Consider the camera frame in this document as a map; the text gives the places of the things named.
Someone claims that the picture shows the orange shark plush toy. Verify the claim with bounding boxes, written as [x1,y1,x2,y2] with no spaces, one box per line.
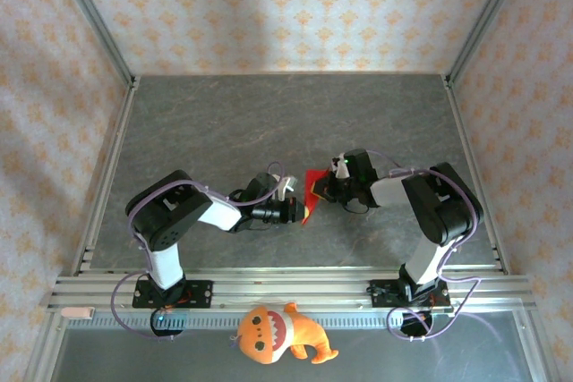
[235,301,340,366]

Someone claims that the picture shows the pink tag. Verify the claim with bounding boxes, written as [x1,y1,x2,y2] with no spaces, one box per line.
[61,306,95,319]

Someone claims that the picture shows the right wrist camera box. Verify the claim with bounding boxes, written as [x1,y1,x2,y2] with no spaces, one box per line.
[330,157,351,180]

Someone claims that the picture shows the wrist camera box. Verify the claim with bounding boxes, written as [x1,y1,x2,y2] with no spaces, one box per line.
[330,157,351,180]
[273,174,300,200]

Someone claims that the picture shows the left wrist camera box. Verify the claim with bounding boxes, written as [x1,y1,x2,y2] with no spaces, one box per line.
[273,174,300,200]

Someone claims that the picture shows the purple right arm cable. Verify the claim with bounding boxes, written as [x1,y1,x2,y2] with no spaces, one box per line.
[364,149,487,342]

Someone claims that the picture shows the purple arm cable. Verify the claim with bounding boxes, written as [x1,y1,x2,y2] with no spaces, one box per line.
[364,149,487,342]
[110,161,286,342]

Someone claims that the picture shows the aluminium cross rail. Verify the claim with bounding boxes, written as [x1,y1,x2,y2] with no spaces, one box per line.
[47,267,536,311]

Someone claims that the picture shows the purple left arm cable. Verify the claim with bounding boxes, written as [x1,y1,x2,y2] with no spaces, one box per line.
[110,161,286,342]

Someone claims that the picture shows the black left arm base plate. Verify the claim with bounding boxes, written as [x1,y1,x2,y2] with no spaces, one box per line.
[132,280,214,310]

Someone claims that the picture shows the aluminium side rail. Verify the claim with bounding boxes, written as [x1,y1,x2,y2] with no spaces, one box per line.
[442,75,509,274]
[71,81,140,276]

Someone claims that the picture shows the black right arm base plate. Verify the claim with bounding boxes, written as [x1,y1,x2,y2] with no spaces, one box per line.
[369,278,451,310]

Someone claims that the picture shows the slotted grey cable duct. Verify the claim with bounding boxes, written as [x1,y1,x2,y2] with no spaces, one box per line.
[66,310,453,329]

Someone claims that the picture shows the black round cable port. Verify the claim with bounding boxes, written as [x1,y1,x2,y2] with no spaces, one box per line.
[150,310,185,339]
[401,311,434,339]

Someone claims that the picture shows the aluminium frame post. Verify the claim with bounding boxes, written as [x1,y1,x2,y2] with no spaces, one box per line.
[47,0,138,88]
[445,0,534,86]

